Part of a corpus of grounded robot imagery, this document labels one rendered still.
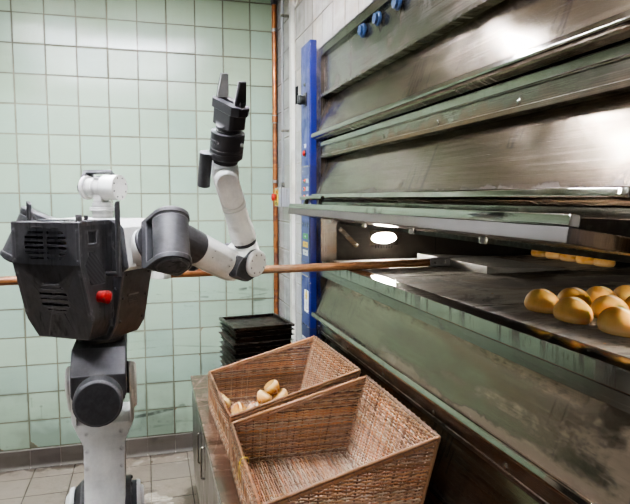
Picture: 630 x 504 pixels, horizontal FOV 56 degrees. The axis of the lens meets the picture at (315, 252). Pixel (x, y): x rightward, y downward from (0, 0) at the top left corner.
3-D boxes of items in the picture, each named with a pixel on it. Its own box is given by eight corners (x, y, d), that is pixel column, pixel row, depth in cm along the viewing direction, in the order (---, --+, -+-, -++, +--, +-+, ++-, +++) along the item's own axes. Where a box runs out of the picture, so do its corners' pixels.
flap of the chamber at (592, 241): (287, 213, 258) (331, 220, 264) (566, 243, 87) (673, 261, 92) (288, 207, 258) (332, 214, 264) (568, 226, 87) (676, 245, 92)
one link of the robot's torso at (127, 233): (109, 358, 136) (104, 201, 132) (-7, 347, 146) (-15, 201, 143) (179, 331, 164) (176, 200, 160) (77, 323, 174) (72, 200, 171)
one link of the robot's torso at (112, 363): (127, 425, 142) (124, 353, 141) (68, 431, 139) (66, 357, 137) (128, 389, 169) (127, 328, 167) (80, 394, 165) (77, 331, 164)
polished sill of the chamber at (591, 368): (333, 268, 267) (333, 260, 266) (675, 398, 94) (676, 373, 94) (320, 269, 265) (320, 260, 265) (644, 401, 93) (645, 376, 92)
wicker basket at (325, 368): (316, 395, 267) (316, 334, 264) (363, 444, 213) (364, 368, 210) (206, 406, 252) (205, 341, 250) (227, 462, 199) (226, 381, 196)
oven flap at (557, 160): (319, 201, 262) (334, 158, 262) (647, 207, 90) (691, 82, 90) (310, 198, 261) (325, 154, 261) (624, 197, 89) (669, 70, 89)
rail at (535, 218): (288, 207, 258) (293, 208, 259) (568, 226, 87) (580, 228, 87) (289, 203, 258) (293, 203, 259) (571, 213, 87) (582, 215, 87)
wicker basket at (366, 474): (368, 450, 208) (368, 373, 205) (443, 540, 153) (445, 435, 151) (227, 467, 195) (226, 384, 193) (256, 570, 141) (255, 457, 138)
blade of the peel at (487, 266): (486, 274, 217) (487, 266, 217) (416, 259, 269) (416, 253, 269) (568, 269, 228) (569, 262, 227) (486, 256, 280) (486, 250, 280)
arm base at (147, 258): (204, 270, 149) (176, 253, 140) (162, 285, 153) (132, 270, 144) (201, 219, 156) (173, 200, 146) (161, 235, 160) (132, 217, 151)
